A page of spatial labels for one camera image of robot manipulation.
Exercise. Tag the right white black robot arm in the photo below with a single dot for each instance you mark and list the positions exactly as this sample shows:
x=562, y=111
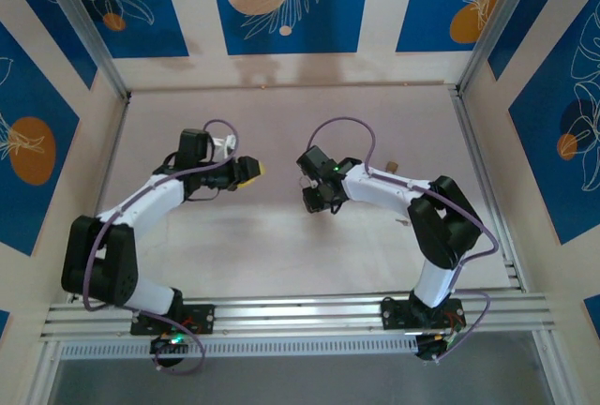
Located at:
x=389, y=194

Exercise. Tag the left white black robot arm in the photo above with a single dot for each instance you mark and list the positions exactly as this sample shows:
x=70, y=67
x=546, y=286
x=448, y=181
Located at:
x=154, y=199

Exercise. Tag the small brown cork block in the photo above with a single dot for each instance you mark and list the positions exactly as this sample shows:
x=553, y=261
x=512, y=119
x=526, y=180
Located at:
x=391, y=167

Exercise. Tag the blue panel with beige circle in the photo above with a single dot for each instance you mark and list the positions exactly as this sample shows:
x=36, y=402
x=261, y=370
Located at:
x=328, y=25

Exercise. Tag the left black controller box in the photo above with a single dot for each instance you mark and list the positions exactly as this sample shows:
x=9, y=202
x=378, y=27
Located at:
x=164, y=344

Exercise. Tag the black controller box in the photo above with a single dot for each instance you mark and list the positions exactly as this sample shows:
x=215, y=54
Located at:
x=164, y=344
x=429, y=346

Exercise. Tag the right black controller box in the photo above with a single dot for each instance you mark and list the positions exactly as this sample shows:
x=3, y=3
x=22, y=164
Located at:
x=429, y=346

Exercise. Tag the aluminium side rail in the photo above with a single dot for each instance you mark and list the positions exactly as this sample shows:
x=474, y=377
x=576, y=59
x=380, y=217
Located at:
x=115, y=142
x=474, y=142

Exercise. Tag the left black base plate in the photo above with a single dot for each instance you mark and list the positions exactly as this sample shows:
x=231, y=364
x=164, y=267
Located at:
x=204, y=318

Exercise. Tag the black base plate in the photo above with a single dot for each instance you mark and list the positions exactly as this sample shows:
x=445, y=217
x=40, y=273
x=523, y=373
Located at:
x=204, y=318
x=394, y=313

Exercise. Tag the aluminium frame rail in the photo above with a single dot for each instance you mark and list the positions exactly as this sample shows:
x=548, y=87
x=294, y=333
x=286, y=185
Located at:
x=300, y=316

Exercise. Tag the blue fern print wall panel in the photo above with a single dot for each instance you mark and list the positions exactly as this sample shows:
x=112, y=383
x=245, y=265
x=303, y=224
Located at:
x=422, y=11
x=47, y=95

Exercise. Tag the aluminium frame post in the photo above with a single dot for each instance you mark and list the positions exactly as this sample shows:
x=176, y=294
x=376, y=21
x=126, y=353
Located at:
x=496, y=25
x=88, y=25

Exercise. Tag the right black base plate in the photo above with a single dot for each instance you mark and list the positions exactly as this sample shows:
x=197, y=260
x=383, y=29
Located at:
x=394, y=313

